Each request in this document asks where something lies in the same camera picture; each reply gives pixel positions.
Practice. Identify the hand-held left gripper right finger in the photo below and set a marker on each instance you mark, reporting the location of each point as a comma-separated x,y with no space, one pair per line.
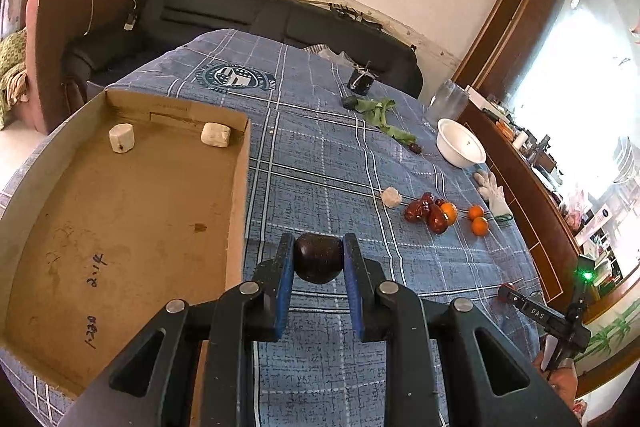
352,292

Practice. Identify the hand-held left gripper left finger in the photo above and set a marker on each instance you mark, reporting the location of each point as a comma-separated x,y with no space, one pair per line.
285,287

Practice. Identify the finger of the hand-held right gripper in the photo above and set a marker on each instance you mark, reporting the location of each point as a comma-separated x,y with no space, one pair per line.
525,304

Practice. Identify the small red fruit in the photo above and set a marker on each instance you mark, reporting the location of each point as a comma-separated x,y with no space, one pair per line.
507,285

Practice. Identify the dark brown round fruit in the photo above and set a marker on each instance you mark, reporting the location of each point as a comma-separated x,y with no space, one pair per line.
316,259

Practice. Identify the small orange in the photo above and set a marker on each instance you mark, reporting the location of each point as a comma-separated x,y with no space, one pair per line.
480,225
476,211
449,213

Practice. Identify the wrinkled red date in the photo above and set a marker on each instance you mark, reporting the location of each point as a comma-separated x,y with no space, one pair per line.
416,210

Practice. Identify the glossy red date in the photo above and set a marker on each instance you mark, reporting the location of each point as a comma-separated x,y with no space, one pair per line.
436,221

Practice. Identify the shallow cardboard box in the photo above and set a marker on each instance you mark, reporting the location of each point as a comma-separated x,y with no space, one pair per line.
125,217

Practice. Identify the person's right hand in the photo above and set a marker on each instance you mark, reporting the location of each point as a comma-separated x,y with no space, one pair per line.
562,382

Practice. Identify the white chunk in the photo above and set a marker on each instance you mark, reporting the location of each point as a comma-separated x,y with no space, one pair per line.
391,197
215,134
121,138

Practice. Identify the white work glove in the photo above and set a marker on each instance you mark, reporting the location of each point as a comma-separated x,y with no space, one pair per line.
492,192

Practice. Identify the small red date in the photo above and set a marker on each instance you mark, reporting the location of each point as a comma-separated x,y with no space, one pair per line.
427,198

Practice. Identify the blue plaid cloth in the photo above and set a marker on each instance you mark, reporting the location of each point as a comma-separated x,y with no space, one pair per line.
325,167

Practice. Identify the wooden sideboard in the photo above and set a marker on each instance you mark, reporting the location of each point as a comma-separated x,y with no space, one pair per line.
520,177

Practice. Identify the dark dried date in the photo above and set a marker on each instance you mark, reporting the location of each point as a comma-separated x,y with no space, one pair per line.
414,148

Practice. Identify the white roll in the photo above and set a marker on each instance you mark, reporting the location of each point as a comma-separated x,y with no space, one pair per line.
520,139

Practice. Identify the white bowl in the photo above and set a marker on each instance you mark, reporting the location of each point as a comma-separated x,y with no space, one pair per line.
460,142

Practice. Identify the green leafy vegetable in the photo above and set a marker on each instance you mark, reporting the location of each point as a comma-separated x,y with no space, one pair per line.
380,112

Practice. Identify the black electronic device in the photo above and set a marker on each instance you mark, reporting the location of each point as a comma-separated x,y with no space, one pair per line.
361,81

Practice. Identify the crumpled clear plastic wrap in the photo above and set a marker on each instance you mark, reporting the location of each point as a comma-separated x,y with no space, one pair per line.
325,52

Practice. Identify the black sofa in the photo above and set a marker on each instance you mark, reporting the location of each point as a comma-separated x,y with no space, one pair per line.
210,7

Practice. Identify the brown armchair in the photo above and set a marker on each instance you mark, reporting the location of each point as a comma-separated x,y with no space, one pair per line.
60,22

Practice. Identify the green patterned cushion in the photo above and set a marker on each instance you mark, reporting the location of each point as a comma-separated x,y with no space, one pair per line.
12,67

